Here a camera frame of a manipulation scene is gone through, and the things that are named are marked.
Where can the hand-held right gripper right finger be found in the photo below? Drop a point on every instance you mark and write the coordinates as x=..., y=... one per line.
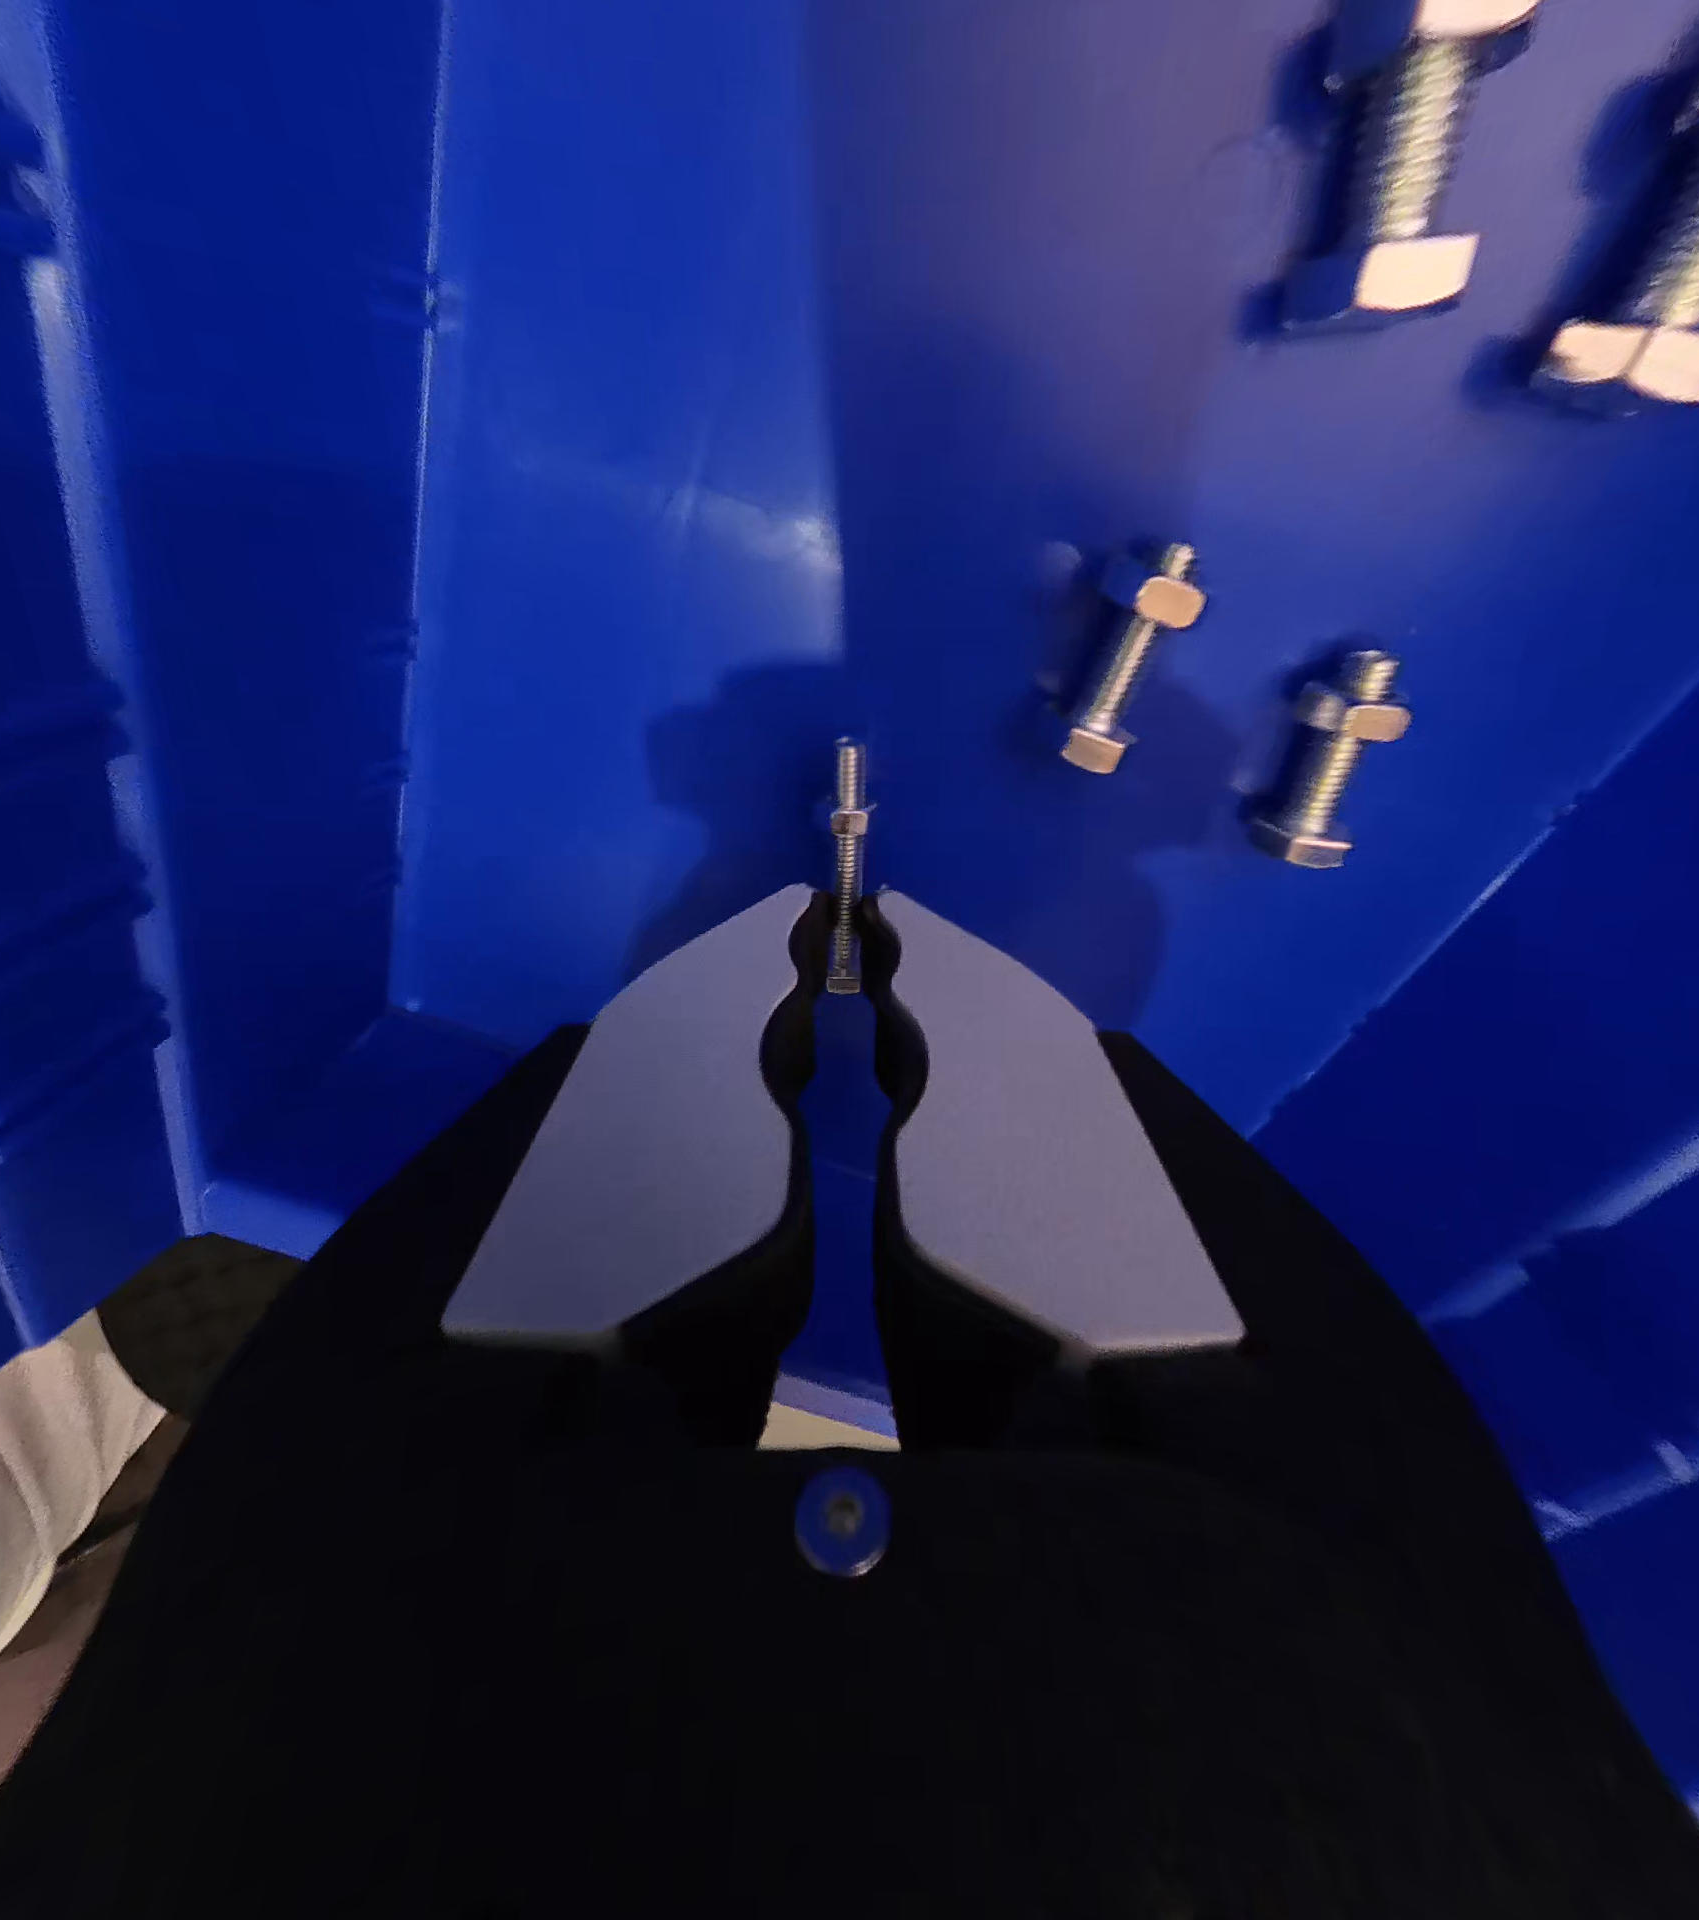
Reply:
x=1060, y=1185

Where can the long thin silver bolt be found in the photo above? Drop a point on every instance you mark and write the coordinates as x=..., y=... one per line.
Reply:
x=850, y=884

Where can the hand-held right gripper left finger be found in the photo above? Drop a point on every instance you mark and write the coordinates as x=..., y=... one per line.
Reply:
x=624, y=1171

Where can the medium silver bolt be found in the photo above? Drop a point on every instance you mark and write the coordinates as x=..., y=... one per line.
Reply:
x=1122, y=675
x=1321, y=788

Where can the blue plastic bin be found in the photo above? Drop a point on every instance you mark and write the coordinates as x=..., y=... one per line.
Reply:
x=640, y=451

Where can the medium silver nut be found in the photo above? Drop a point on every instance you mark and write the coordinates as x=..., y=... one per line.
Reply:
x=1351, y=712
x=1168, y=597

